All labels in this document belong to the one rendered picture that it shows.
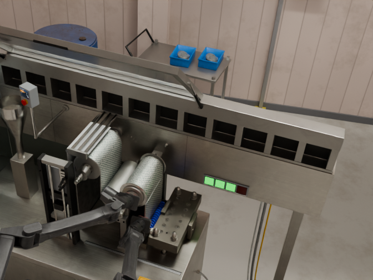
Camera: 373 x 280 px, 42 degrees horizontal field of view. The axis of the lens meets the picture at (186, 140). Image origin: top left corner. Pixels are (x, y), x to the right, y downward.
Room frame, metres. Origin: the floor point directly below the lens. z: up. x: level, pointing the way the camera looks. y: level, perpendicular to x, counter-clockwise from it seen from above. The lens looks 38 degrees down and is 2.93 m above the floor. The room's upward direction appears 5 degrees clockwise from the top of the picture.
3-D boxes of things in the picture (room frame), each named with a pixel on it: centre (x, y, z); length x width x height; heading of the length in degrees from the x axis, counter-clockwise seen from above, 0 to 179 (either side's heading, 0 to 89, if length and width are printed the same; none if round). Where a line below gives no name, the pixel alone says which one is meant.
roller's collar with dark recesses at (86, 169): (1.74, 0.48, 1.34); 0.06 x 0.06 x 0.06; 74
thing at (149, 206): (1.79, 0.14, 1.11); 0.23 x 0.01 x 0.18; 164
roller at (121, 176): (1.85, 0.32, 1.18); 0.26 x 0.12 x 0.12; 164
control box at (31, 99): (1.87, 0.76, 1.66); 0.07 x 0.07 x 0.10; 58
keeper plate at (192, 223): (1.79, -0.07, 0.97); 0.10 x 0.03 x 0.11; 164
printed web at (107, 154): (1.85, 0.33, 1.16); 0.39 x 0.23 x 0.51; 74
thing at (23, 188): (2.00, 0.90, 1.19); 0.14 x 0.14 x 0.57
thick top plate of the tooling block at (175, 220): (1.80, 0.02, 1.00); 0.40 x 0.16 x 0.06; 164
